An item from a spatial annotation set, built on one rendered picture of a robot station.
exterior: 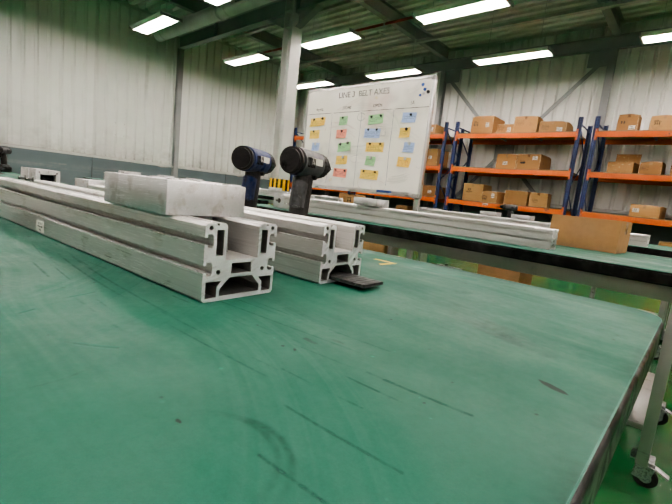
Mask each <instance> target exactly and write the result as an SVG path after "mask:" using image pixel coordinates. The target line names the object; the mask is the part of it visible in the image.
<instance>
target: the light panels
mask: <svg viewBox="0 0 672 504"><path fill-rule="evenodd" d="M205 1H208V2H210V3H212V4H214V5H216V6H217V5H220V4H222V3H224V2H227V1H229V0H205ZM506 6H509V5H508V4H507V2H506V1H505V0H488V1H484V2H479V3H475V4H471V5H467V6H462V7H458V8H454V9H450V10H445V11H441V12H437V13H433V14H428V15H424V16H420V17H416V18H417V19H419V20H420V21H421V22H423V23H424V24H428V23H433V22H437V21H442V20H446V19H451V18H455V17H460V16H465V15H469V14H474V13H478V12H483V11H487V10H492V9H496V8H501V7H506ZM176 22H178V21H175V20H173V19H170V18H168V17H166V16H162V17H160V18H158V19H155V20H153V21H151V22H149V23H146V24H144V25H142V26H140V27H138V28H135V29H134V30H136V31H139V32H142V33H145V34H149V33H151V32H154V31H156V30H159V29H161V28H164V27H166V26H168V25H171V24H173V23H176ZM642 38H643V41H644V44H646V43H654V42H661V41H669V40H672V33H670V34H663V35H656V36H648V37H642ZM355 39H360V38H359V37H358V36H356V35H354V34H352V33H348V34H344V35H339V36H335V37H331V38H327V39H322V40H318V41H314V42H310V43H305V44H301V46H303V47H306V48H308V49H314V48H319V47H323V46H328V45H332V44H337V43H342V42H346V41H351V40H355ZM547 56H552V55H551V54H550V53H549V51H541V52H534V53H527V54H520V55H512V56H505V57H498V58H491V59H484V60H477V61H474V62H476V63H477V64H478V65H486V64H493V63H501V62H509V61H516V60H524V59H531V58H539V57H547ZM264 59H269V58H267V57H264V56H262V55H255V56H250V57H246V58H242V59H238V60H233V61H229V62H225V63H228V64H231V65H234V66H237V65H241V64H246V63H250V62H255V61H260V60H264ZM417 73H421V72H419V71H417V70H415V69H412V70H405V71H398V72H391V73H383V74H376V75H369V76H367V77H370V78H372V79H379V78H386V77H394V76H402V75H409V74H417ZM325 85H333V84H331V83H329V82H319V83H312V84H305V85H297V88H298V89H302V88H310V87H318V86H325Z"/></svg>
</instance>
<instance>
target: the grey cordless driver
mask: <svg viewBox="0 0 672 504"><path fill-rule="evenodd" d="M280 166H281V168H282V169H283V171H285V172H286V173H289V174H291V175H296V176H295V180H293V182H292V188H291V193H290V199H289V212H288V213H290V214H296V215H302V216H308V209H309V203H310V196H311V190H312V184H313V180H317V179H319V178H323V177H325V176H326V175H327V173H329V172H330V171H331V170H332V168H331V165H330V163H329V160H328V159H327V157H326V156H324V155H322V154H320V153H318V152H314V151H311V150H308V149H305V148H301V147H298V146H288V147H286V148H285V149H284V150H283V151H282V153H281V155H280Z"/></svg>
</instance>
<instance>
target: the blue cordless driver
mask: <svg viewBox="0 0 672 504"><path fill-rule="evenodd" d="M231 160H232V163H233V165H234V166H235V167H236V168H237V169H239V170H241V171H246V172H245V175H244V176H243V180H242V186H241V187H245V188H246V191H245V204H244V206H247V207H253V208H257V202H258V194H259V187H260V179H261V176H264V175H265V174H268V173H271V172H272V171H273V169H274V168H275V167H276V163H275V159H274V157H273V155H271V154H270V153H267V152H265V151H262V150H259V149H256V148H253V147H249V146H238V147H236V148H235V149H234V150H233V152H232V156H231Z"/></svg>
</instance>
